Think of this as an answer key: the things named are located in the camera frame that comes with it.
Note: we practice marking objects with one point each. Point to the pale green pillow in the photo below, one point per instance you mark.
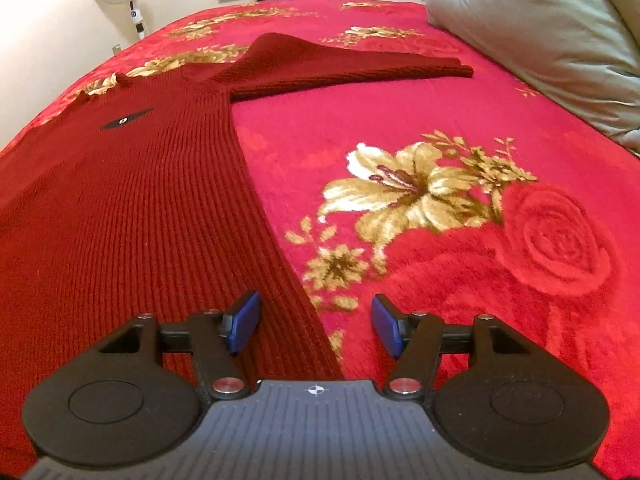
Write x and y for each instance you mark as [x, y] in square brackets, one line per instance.
[540, 30]

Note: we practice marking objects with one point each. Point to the red floral blanket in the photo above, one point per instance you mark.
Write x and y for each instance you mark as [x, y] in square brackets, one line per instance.
[450, 120]

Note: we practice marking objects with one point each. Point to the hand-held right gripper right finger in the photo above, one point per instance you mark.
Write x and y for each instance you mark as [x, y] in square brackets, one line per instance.
[386, 321]

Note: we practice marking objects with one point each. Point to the dark red knitted sweater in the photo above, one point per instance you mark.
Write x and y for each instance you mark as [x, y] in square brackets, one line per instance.
[125, 210]

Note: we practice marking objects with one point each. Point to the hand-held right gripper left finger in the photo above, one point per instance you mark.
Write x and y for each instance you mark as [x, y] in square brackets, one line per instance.
[245, 317]

